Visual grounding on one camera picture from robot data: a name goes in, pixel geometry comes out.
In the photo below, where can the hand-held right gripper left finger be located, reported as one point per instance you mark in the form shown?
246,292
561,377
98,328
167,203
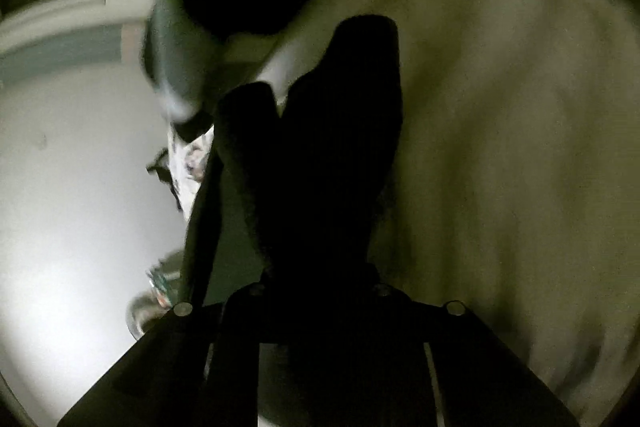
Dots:
245,117

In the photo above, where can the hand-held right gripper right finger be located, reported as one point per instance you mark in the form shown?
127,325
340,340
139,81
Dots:
400,312

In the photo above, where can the floral quilt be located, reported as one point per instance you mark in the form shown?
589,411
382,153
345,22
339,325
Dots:
500,132

